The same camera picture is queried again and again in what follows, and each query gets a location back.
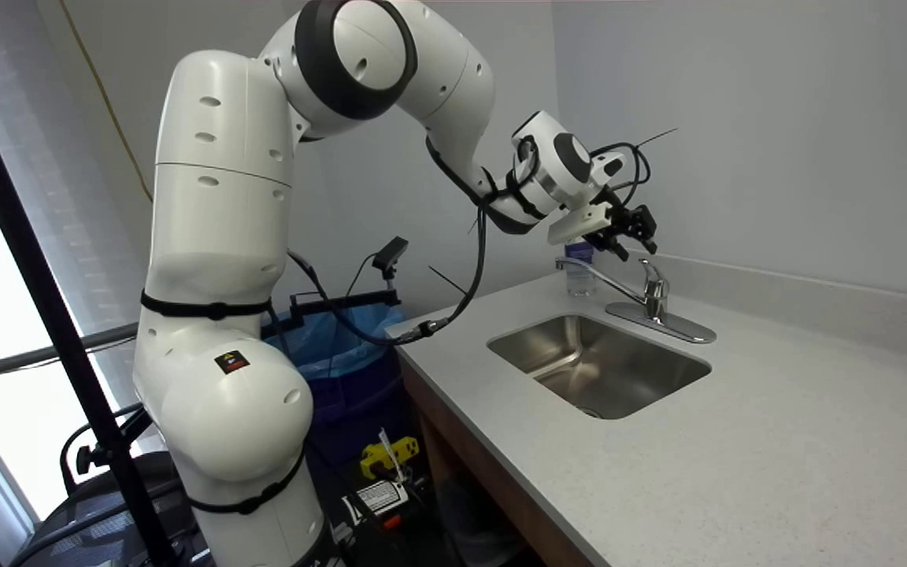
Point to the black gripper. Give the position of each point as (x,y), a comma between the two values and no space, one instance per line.
(630,224)

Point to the chrome sink faucet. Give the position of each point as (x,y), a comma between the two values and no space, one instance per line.
(649,308)

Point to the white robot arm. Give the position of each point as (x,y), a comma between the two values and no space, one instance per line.
(231,407)

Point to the clear plastic water bottle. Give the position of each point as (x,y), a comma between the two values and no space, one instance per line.
(577,273)

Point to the stainless steel sink basin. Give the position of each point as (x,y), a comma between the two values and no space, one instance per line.
(593,366)

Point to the blue lined trash bin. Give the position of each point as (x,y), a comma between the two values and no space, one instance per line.
(355,378)

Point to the yellow tool on floor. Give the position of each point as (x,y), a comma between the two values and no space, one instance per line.
(381,459)

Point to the red white box on floor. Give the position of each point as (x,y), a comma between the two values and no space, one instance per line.
(376,500)

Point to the black chair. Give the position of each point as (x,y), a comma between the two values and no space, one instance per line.
(93,525)

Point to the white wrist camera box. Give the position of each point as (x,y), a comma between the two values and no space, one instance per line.
(589,219)

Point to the small black mounted camera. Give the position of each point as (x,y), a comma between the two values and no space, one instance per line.
(385,259)

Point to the black camera stand pole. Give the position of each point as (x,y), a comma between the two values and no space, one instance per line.
(56,315)

